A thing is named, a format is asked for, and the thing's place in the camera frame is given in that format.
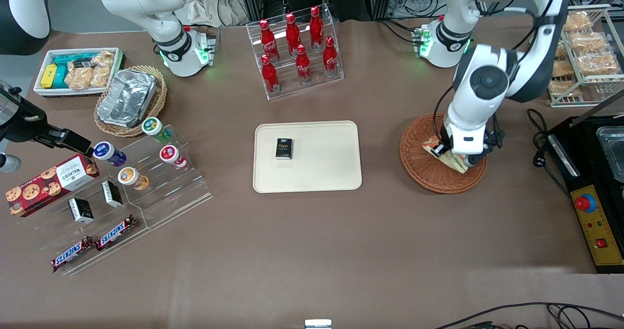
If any clear acrylic stepped display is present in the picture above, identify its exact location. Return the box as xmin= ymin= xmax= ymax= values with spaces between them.
xmin=29 ymin=124 xmax=214 ymax=277

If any white plastic bin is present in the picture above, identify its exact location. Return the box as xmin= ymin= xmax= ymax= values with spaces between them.
xmin=33 ymin=47 xmax=125 ymax=98

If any red lid cup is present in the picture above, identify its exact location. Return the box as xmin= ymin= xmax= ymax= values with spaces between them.
xmin=159 ymin=145 xmax=187 ymax=170

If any red cola bottle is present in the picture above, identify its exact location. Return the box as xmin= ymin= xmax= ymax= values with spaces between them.
xmin=258 ymin=19 xmax=280 ymax=62
xmin=285 ymin=13 xmax=302 ymax=57
xmin=310 ymin=6 xmax=325 ymax=52
xmin=295 ymin=44 xmax=312 ymax=84
xmin=323 ymin=37 xmax=339 ymax=78
xmin=261 ymin=55 xmax=280 ymax=94

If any clear bag of crackers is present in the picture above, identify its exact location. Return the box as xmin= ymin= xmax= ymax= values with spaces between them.
xmin=90 ymin=50 xmax=116 ymax=89
xmin=64 ymin=61 xmax=94 ymax=90

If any crumpled beige cloth bag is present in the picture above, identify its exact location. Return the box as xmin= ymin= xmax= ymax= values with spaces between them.
xmin=185 ymin=0 xmax=250 ymax=27

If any clear acrylic bottle rack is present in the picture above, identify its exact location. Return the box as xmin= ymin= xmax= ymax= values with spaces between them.
xmin=246 ymin=3 xmax=345 ymax=100

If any red emergency stop button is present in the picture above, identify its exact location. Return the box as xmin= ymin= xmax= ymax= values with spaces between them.
xmin=574 ymin=194 xmax=596 ymax=213

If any Snickers chocolate bar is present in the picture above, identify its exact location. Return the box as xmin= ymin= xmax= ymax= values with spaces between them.
xmin=96 ymin=215 xmax=137 ymax=251
xmin=51 ymin=236 xmax=94 ymax=272

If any yellow snack box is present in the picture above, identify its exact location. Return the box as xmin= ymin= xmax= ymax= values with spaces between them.
xmin=40 ymin=64 xmax=58 ymax=89

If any person in dark clothes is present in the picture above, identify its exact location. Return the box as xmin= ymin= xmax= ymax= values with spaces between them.
xmin=266 ymin=0 xmax=372 ymax=22

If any beige plastic tray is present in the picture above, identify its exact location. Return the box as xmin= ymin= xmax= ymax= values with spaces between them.
xmin=253 ymin=120 xmax=363 ymax=194

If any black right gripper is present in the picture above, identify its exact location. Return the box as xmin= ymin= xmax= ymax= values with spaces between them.
xmin=0 ymin=81 xmax=94 ymax=157

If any green lid cup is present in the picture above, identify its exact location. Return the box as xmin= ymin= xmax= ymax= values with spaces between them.
xmin=141 ymin=117 xmax=172 ymax=143

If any black cable along table edge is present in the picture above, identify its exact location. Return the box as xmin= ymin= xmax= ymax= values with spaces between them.
xmin=434 ymin=302 xmax=624 ymax=329

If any teal snack box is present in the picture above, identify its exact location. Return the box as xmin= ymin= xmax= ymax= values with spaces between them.
xmin=53 ymin=53 xmax=100 ymax=67
xmin=51 ymin=65 xmax=70 ymax=89

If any triangle sandwich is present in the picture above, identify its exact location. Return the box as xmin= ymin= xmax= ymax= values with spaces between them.
xmin=422 ymin=135 xmax=469 ymax=174

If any black power cable with plug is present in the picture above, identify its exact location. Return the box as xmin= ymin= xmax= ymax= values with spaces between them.
xmin=526 ymin=108 xmax=572 ymax=199

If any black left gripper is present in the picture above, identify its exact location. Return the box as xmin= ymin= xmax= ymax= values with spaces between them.
xmin=431 ymin=128 xmax=506 ymax=158

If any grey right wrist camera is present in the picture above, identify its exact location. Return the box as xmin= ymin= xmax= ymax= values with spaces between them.
xmin=0 ymin=153 xmax=22 ymax=174

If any orange cup blue lid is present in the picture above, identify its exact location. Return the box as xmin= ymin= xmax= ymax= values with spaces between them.
xmin=117 ymin=167 xmax=150 ymax=191

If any light tan wicker basket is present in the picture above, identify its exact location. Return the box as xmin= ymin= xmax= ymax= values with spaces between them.
xmin=94 ymin=65 xmax=168 ymax=138

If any yellow control panel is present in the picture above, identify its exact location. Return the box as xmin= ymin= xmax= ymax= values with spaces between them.
xmin=570 ymin=185 xmax=624 ymax=267

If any clear bag of fried snack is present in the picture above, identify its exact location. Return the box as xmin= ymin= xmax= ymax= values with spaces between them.
xmin=568 ymin=32 xmax=608 ymax=53
xmin=551 ymin=78 xmax=584 ymax=98
xmin=578 ymin=52 xmax=621 ymax=77
xmin=552 ymin=58 xmax=576 ymax=79
xmin=563 ymin=11 xmax=591 ymax=32

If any brown round wicker basket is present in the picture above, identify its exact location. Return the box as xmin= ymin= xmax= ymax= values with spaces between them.
xmin=399 ymin=113 xmax=488 ymax=194

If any white wire snack rack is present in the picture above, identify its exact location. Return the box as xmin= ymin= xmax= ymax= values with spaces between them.
xmin=548 ymin=5 xmax=624 ymax=108

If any black sealing machine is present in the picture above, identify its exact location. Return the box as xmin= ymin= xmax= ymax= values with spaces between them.
xmin=546 ymin=116 xmax=624 ymax=274

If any silver foil tray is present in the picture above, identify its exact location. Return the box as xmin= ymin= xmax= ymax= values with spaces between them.
xmin=97 ymin=69 xmax=157 ymax=128

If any white base connector block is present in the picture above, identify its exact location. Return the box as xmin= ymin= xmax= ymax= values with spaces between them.
xmin=197 ymin=29 xmax=221 ymax=67
xmin=412 ymin=24 xmax=434 ymax=59

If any small black box gold print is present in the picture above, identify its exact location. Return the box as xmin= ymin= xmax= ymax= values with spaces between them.
xmin=275 ymin=137 xmax=293 ymax=160

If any small black white box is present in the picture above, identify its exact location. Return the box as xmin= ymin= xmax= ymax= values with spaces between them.
xmin=101 ymin=180 xmax=123 ymax=208
xmin=68 ymin=197 xmax=94 ymax=224

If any red Walkers cookie box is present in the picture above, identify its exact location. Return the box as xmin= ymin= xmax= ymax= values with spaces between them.
xmin=5 ymin=154 xmax=100 ymax=217

